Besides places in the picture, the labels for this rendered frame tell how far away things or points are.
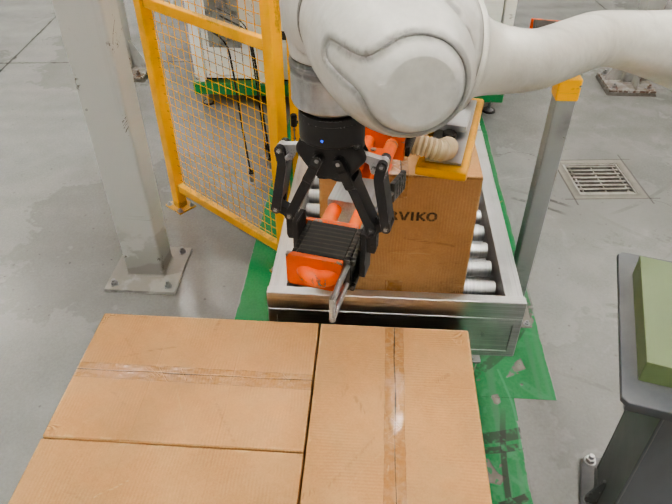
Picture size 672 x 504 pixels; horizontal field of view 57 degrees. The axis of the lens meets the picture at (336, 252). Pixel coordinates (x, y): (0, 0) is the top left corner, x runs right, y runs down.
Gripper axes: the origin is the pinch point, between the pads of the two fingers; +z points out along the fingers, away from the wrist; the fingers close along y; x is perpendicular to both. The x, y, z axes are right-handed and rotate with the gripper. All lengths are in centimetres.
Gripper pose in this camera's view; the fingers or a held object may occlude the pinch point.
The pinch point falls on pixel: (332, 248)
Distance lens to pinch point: 80.2
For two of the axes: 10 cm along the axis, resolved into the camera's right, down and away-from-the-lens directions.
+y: -9.6, -1.9, 2.3
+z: 0.0, 7.8, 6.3
